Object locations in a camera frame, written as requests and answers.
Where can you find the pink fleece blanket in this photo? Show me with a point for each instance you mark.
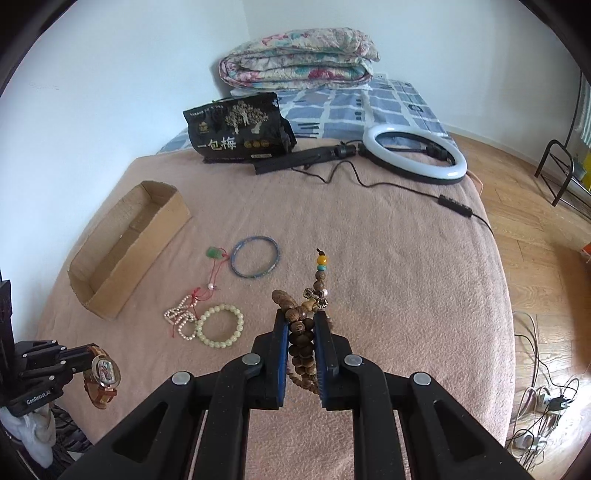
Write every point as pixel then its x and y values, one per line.
pixel 415 280

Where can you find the brown cardboard box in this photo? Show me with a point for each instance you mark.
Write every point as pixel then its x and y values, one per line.
pixel 123 246

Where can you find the black snack bag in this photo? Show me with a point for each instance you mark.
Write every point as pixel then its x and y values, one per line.
pixel 240 130

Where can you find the white ring light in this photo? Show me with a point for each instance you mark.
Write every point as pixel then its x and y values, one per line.
pixel 414 154

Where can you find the blue patterned bedsheet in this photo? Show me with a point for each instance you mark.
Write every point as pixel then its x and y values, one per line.
pixel 342 114

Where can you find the folded floral quilt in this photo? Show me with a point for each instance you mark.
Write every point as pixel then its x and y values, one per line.
pixel 302 59

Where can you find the black metal rack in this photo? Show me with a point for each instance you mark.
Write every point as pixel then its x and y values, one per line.
pixel 564 167

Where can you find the white gloved left hand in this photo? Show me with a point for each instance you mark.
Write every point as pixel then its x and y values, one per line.
pixel 35 430

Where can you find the black tripod stand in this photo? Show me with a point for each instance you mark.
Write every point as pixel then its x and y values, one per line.
pixel 305 158

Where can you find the brown leather wristwatch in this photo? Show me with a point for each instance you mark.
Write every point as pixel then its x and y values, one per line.
pixel 101 379

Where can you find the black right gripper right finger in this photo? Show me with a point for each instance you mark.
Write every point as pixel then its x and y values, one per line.
pixel 404 427

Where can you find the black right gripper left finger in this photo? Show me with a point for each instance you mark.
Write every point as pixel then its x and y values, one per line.
pixel 194 427

